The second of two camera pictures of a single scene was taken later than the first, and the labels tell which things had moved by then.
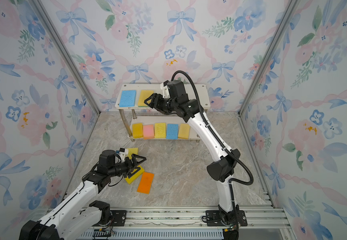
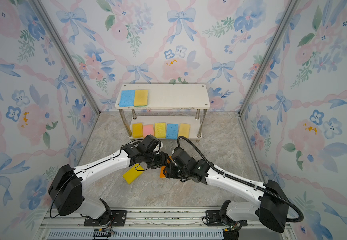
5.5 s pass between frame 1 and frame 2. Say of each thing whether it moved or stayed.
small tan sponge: stayed
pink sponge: stayed
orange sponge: moved
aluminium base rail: stayed
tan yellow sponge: moved
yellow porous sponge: stayed
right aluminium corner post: stayed
